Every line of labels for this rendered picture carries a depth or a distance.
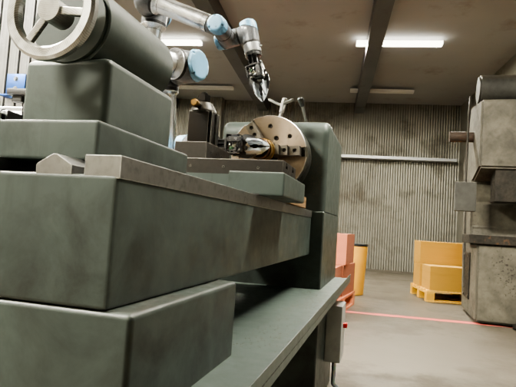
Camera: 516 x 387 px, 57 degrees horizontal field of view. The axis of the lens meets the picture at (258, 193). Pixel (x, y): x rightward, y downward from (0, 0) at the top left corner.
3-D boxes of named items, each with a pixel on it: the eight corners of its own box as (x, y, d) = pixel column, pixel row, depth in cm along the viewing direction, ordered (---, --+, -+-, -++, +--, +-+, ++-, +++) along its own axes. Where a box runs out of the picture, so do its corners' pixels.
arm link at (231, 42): (209, 28, 207) (233, 21, 204) (217, 38, 218) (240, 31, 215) (212, 44, 206) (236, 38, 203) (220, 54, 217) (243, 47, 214)
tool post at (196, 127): (196, 147, 150) (198, 116, 151) (218, 148, 148) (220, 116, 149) (186, 143, 143) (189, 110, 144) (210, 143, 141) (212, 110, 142)
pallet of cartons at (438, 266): (529, 310, 556) (530, 248, 561) (420, 301, 575) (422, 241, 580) (503, 299, 642) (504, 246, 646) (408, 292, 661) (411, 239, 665)
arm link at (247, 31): (239, 28, 216) (258, 22, 214) (243, 51, 214) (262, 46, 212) (235, 20, 208) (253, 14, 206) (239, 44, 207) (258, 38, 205)
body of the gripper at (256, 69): (246, 79, 203) (242, 52, 205) (252, 85, 212) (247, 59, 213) (263, 74, 202) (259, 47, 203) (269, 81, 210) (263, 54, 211)
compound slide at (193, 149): (200, 167, 159) (201, 151, 159) (229, 167, 156) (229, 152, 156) (173, 157, 139) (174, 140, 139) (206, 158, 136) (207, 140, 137)
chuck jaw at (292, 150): (277, 148, 195) (305, 147, 192) (277, 160, 195) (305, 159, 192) (270, 143, 184) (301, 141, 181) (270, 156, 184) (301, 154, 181)
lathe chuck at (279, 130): (229, 184, 205) (247, 114, 206) (299, 202, 197) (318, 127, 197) (222, 182, 197) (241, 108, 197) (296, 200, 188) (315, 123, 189)
